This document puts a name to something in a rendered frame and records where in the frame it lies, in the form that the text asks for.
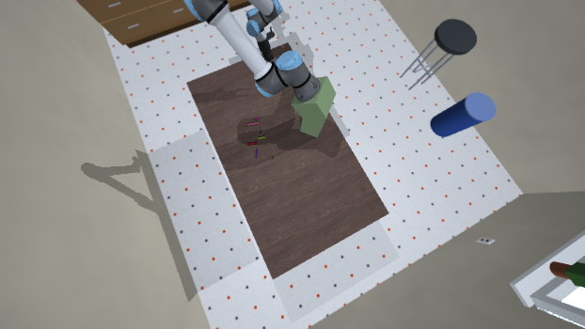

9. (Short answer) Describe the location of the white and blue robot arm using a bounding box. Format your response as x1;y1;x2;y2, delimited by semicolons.
183;0;321;102

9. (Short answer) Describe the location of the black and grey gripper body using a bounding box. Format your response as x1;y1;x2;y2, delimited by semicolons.
254;27;275;62

